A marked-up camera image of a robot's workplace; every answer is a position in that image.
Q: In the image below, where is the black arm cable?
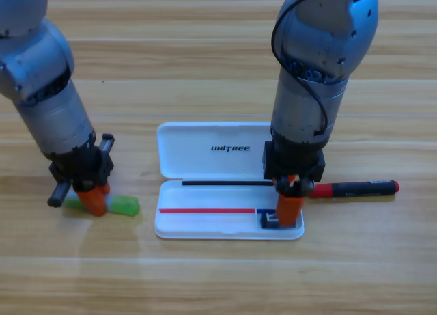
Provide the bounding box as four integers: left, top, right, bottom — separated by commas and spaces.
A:
271, 0, 329, 135

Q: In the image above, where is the white Unitree pencil case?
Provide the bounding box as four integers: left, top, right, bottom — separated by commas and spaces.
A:
154, 121, 305, 241

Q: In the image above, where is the green eraser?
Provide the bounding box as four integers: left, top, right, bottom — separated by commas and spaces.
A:
63, 193, 141, 216

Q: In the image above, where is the red and black marker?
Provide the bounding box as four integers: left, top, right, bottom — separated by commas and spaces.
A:
307, 180, 399, 199

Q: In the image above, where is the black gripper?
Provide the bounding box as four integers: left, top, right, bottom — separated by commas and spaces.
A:
262, 130, 327, 227
47, 133, 115, 217

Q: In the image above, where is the black eraser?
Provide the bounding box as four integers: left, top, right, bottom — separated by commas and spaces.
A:
259, 210, 283, 230

